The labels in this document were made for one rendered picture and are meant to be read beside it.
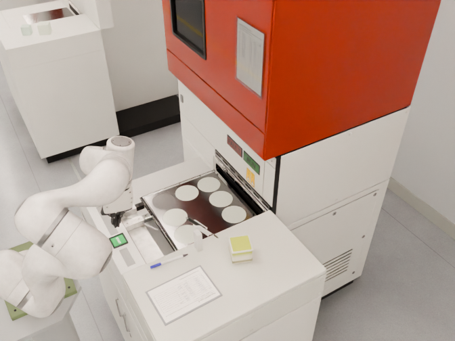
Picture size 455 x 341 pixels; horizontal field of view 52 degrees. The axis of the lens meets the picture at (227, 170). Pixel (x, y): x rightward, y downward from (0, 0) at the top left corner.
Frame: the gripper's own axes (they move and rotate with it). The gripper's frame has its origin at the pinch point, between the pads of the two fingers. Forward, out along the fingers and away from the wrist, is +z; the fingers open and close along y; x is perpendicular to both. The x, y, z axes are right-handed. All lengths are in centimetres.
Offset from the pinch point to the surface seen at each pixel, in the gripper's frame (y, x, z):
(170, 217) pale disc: -28.2, -12.0, 16.0
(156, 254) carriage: -16.6, 1.6, 20.5
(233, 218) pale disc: -49, 2, 11
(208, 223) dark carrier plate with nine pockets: -39.6, -1.1, 13.6
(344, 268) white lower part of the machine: -128, 11, 62
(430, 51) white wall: -203, -41, -39
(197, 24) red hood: -43, -39, -55
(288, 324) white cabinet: -50, 45, 27
